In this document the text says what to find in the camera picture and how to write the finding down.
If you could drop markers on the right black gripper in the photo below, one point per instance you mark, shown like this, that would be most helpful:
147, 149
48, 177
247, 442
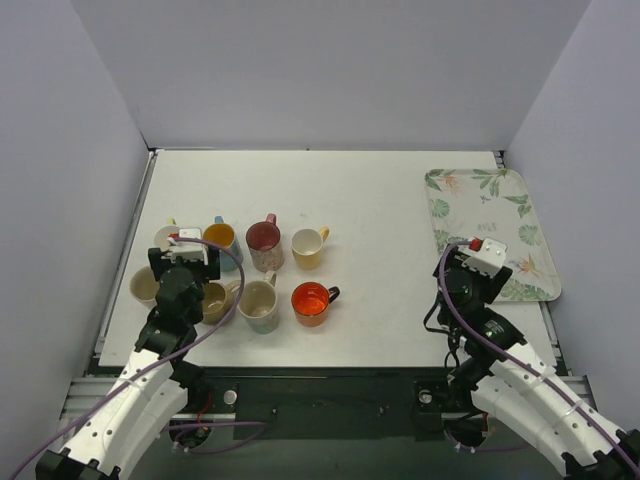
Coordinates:
501, 280

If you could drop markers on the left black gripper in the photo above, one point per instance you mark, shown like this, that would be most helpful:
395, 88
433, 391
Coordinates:
212, 265

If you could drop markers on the light green mug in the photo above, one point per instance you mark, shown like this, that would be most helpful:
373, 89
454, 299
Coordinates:
162, 237

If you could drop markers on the blue butterfly mug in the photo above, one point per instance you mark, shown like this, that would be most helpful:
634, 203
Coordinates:
222, 234

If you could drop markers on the cream floral mug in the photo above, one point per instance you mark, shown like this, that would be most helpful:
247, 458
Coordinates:
143, 287

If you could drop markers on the beige round mug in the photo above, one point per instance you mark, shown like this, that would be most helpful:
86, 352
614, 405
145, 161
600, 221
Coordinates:
218, 300

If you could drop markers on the white coral pattern mug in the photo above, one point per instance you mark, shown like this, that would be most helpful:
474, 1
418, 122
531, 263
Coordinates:
258, 304

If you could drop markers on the pink ghost mug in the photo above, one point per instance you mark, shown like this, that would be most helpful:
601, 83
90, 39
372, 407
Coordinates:
264, 242

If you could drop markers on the yellow mug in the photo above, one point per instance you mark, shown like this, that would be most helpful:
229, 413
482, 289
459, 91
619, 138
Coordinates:
307, 246

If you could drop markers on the orange mug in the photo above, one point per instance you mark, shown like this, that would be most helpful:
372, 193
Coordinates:
310, 302

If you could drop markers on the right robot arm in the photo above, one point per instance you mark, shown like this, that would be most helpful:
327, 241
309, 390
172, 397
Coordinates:
504, 377

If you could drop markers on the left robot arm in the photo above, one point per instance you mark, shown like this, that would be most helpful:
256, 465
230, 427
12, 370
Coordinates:
155, 383

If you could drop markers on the floral serving tray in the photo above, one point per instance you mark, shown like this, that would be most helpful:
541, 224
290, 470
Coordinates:
495, 203

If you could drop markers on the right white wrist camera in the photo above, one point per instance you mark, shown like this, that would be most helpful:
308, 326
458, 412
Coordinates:
486, 256

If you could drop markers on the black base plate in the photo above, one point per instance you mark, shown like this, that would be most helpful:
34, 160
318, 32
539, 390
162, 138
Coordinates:
342, 403

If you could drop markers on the aluminium rail frame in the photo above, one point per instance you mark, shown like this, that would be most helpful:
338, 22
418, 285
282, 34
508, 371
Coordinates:
85, 392

